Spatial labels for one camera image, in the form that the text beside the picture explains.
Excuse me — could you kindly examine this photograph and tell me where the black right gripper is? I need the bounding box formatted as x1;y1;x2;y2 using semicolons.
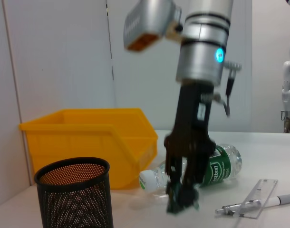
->
164;80;216;207

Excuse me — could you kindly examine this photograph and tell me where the clear green-label water bottle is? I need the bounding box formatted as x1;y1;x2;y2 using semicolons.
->
138;143;243;192

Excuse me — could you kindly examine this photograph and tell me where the clear plastic ruler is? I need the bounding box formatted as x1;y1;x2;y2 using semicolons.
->
237;179;279;219

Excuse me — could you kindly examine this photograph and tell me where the white ballpoint pen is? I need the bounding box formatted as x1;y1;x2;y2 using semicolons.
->
215;192;290;216

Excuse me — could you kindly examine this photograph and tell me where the black mesh pen holder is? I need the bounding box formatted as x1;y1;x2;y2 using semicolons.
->
34;157;114;228

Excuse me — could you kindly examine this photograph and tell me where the yellow plastic bin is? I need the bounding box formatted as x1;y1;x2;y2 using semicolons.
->
18;108;159;190

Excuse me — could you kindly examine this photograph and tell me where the white humanoid robot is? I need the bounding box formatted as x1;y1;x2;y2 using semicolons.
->
280;0;290;134

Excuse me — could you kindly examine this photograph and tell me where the right gripper cable with connector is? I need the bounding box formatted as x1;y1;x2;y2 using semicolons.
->
213;60;242;117

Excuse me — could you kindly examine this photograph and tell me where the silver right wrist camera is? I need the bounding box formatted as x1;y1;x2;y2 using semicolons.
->
123;0;183;53

